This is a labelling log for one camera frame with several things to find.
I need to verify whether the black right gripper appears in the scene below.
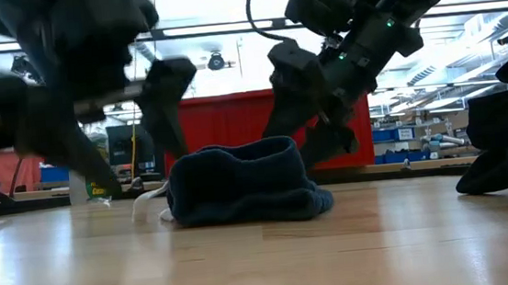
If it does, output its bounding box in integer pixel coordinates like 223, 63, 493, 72
252, 6, 435, 174

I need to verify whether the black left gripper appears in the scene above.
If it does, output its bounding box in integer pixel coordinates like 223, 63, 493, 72
0, 0, 209, 208

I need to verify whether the red plastic laundry bin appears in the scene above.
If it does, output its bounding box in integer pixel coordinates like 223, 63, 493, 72
157, 80, 377, 185

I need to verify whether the small dark navy garment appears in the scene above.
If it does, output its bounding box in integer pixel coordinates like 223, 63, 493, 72
125, 131, 336, 236

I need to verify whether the black garment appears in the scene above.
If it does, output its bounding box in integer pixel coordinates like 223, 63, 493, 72
443, 49, 508, 201

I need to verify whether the black monitor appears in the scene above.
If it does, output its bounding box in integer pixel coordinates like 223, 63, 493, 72
105, 121, 159, 175

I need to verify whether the blue storage box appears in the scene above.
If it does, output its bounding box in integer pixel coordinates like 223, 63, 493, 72
371, 126, 416, 145

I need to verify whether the blue storage bin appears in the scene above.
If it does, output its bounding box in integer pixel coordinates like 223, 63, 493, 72
38, 165, 70, 185

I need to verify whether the yellow hanging cable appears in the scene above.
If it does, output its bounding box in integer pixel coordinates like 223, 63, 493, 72
125, 110, 144, 181

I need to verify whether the round black ceiling camera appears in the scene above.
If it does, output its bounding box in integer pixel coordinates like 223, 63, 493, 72
206, 51, 228, 73

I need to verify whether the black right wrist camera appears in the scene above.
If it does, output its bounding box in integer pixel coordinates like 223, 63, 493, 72
284, 0, 365, 40

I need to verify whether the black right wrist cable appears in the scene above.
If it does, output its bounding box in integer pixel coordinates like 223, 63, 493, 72
244, 0, 311, 45

